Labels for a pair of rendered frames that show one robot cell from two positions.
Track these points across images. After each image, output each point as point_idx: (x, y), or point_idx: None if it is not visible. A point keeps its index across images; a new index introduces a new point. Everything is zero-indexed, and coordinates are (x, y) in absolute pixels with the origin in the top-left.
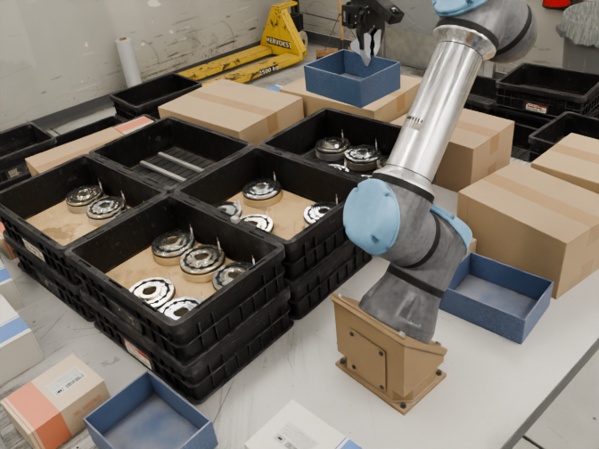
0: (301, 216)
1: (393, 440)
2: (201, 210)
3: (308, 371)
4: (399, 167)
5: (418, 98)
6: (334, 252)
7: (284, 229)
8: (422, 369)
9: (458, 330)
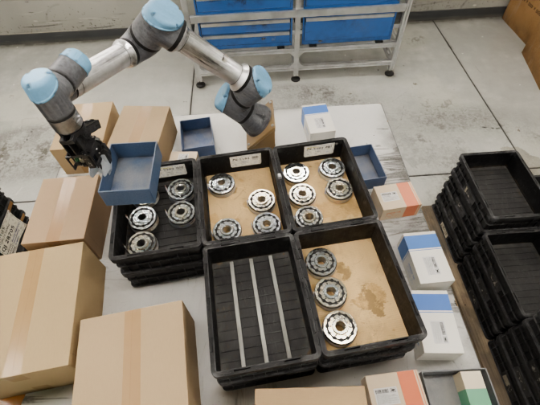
0: (226, 201)
1: (284, 128)
2: (288, 198)
3: None
4: (243, 66)
5: (214, 51)
6: None
7: (243, 198)
8: None
9: (222, 143)
